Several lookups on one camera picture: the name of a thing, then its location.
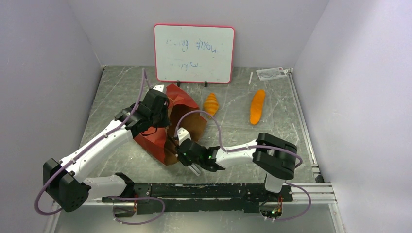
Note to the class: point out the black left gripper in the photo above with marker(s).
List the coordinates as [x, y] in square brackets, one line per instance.
[165, 121]

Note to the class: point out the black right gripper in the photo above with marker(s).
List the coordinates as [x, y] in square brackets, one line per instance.
[189, 157]

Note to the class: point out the orange striped fake croissant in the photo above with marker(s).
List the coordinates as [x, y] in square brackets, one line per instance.
[211, 104]

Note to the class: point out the orange fake bread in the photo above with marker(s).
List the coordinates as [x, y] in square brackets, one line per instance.
[256, 107]

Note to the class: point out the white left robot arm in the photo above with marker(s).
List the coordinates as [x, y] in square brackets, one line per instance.
[68, 181]

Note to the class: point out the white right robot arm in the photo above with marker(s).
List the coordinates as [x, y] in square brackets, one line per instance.
[277, 157]

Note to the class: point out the pink framed whiteboard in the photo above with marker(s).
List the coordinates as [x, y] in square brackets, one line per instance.
[194, 53]

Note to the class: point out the white marker pen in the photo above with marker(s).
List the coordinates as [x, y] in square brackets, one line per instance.
[250, 78]

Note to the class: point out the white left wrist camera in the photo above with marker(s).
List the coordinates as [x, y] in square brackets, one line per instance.
[160, 88]

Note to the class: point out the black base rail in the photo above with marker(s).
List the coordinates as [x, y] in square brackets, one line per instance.
[247, 197]

